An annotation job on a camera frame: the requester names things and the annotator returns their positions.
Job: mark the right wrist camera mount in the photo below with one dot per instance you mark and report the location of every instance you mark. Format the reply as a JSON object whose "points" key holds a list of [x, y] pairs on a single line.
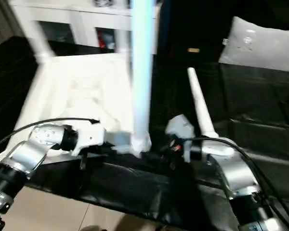
{"points": [[180, 127]]}

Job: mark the white cabinet with glass doors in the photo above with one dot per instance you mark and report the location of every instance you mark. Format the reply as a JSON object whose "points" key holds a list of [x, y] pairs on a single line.
{"points": [[74, 14]]}

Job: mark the grey cushion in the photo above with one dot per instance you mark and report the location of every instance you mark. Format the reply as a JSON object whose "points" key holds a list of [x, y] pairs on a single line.
{"points": [[267, 45]]}

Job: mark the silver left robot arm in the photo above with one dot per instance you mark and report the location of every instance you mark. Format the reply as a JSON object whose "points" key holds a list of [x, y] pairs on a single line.
{"points": [[26, 154]]}

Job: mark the black box with gold label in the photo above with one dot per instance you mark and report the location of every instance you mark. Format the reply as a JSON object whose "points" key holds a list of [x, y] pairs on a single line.
{"points": [[195, 26]]}

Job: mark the dark rounded robot body part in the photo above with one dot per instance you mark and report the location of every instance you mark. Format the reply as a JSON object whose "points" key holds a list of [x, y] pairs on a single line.
{"points": [[90, 228]]}

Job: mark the white plastic table top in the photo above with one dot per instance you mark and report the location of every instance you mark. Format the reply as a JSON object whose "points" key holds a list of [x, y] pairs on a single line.
{"points": [[74, 79]]}

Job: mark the white plastic table leg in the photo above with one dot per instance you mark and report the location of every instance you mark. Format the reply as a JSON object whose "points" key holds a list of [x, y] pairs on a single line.
{"points": [[39, 41], [122, 41], [143, 60], [202, 103]]}

